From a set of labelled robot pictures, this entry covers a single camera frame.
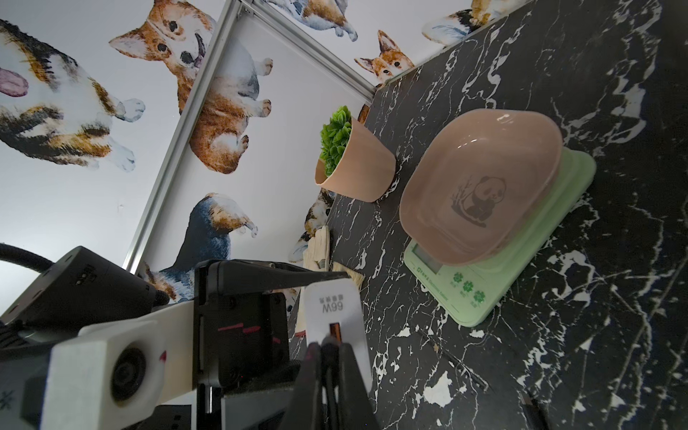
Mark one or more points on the pink panda bowl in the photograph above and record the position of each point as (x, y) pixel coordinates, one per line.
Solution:
(478, 181)

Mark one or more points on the aluminium frame rear rail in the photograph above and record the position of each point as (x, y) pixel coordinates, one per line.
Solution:
(311, 48)

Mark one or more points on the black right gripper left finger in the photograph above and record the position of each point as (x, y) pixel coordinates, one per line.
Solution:
(305, 410)

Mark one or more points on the white USB charger adapter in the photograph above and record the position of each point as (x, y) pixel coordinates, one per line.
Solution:
(333, 308)

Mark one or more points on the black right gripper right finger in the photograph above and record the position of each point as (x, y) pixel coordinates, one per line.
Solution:
(353, 406)

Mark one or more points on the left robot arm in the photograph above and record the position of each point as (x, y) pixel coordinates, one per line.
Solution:
(83, 289)

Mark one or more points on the green electronic scale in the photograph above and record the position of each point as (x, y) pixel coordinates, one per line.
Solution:
(469, 293)

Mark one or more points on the green dustpan brush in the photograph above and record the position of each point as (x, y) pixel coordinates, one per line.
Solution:
(317, 258)

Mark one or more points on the aluminium frame post left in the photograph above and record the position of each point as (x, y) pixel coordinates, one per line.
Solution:
(183, 133)

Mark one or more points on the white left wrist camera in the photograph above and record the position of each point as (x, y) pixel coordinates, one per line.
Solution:
(114, 375)

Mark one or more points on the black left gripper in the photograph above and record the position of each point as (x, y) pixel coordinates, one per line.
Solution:
(240, 326)

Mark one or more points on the pink pot green plant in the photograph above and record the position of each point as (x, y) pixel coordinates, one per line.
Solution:
(353, 162)

